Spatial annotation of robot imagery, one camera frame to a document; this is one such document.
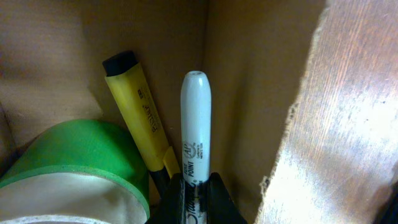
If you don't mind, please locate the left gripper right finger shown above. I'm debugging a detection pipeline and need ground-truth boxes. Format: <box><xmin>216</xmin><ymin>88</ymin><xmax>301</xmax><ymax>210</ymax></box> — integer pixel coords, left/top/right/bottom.
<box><xmin>200</xmin><ymin>172</ymin><xmax>248</xmax><ymax>224</ymax></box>

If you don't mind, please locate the cream masking tape roll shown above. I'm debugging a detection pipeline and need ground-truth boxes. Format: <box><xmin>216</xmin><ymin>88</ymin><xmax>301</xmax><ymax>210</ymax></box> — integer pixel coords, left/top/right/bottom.
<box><xmin>1</xmin><ymin>173</ymin><xmax>149</xmax><ymax>223</ymax></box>

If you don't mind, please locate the black and white marker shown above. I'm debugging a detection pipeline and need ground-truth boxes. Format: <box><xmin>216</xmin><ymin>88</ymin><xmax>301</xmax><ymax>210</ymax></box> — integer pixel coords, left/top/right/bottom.
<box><xmin>180</xmin><ymin>71</ymin><xmax>211</xmax><ymax>223</ymax></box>

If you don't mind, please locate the green tape roll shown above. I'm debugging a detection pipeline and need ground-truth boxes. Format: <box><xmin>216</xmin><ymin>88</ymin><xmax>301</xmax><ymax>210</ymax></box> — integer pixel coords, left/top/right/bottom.
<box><xmin>1</xmin><ymin>119</ymin><xmax>150</xmax><ymax>216</ymax></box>

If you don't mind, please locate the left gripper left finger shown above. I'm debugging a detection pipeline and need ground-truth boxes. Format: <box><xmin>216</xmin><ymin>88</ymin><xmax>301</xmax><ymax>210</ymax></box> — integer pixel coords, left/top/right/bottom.
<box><xmin>146</xmin><ymin>173</ymin><xmax>186</xmax><ymax>224</ymax></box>

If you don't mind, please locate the yellow highlighter marker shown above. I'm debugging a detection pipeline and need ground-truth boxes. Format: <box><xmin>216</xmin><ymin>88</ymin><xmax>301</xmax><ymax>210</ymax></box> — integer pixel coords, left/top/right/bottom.
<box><xmin>102</xmin><ymin>50</ymin><xmax>180</xmax><ymax>197</ymax></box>

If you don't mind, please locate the brown cardboard box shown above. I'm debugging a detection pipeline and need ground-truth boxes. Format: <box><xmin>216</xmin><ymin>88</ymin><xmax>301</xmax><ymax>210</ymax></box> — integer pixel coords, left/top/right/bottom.
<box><xmin>1</xmin><ymin>1</ymin><xmax>397</xmax><ymax>223</ymax></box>

